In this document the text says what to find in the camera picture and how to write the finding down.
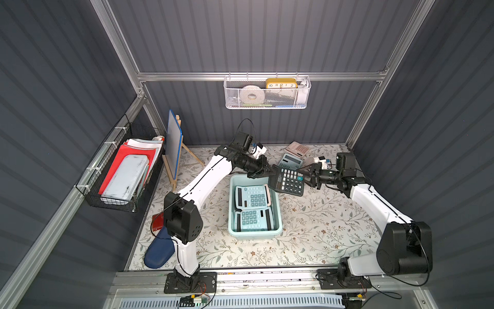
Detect floral table mat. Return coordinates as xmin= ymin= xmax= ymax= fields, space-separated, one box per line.
xmin=126 ymin=151 xmax=380 ymax=270

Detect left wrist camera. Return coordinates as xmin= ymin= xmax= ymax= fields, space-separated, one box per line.
xmin=232 ymin=132 xmax=267 ymax=159

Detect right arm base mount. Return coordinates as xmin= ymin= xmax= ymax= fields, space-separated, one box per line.
xmin=315 ymin=269 xmax=371 ymax=292

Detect yellow clock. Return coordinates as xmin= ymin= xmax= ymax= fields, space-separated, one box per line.
xmin=266 ymin=78 xmax=298 ymax=89

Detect pink calculator back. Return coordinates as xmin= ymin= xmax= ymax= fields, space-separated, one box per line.
xmin=286 ymin=142 xmax=310 ymax=158

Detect navy blue case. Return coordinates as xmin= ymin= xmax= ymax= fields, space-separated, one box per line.
xmin=144 ymin=227 xmax=175 ymax=269

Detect wooden easel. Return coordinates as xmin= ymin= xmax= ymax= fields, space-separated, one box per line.
xmin=161 ymin=114 xmax=207 ymax=192

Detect white tape roll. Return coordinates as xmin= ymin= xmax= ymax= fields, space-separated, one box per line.
xmin=239 ymin=85 xmax=265 ymax=104

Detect mint green storage box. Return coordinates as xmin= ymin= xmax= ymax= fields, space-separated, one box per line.
xmin=228 ymin=175 xmax=283 ymax=239

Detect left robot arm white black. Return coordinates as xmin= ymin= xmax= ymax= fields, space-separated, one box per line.
xmin=163 ymin=143 xmax=274 ymax=278

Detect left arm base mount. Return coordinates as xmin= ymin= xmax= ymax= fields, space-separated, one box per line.
xmin=163 ymin=272 xmax=217 ymax=294

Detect white pencil case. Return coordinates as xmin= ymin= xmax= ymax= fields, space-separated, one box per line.
xmin=100 ymin=154 xmax=149 ymax=205

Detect white papers in basket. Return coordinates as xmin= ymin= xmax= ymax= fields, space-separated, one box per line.
xmin=123 ymin=135 xmax=165 ymax=171

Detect red folder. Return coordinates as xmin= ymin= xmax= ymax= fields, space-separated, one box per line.
xmin=99 ymin=144 xmax=154 ymax=195

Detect white wire wall basket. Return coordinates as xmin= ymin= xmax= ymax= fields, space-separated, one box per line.
xmin=223 ymin=74 xmax=312 ymax=109

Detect small circuit board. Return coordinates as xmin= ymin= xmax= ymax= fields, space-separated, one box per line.
xmin=177 ymin=294 xmax=209 ymax=308

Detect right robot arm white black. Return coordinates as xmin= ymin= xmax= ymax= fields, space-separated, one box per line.
xmin=297 ymin=163 xmax=433 ymax=277

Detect red stapler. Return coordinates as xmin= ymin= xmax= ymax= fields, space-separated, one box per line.
xmin=151 ymin=212 xmax=163 ymax=232

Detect black calculator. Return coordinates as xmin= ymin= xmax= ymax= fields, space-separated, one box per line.
xmin=268 ymin=165 xmax=304 ymax=197

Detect blue framed whiteboard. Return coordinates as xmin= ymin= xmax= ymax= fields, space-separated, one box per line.
xmin=165 ymin=109 xmax=183 ymax=180

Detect black wire side basket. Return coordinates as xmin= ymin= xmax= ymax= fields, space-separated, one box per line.
xmin=76 ymin=118 xmax=165 ymax=212

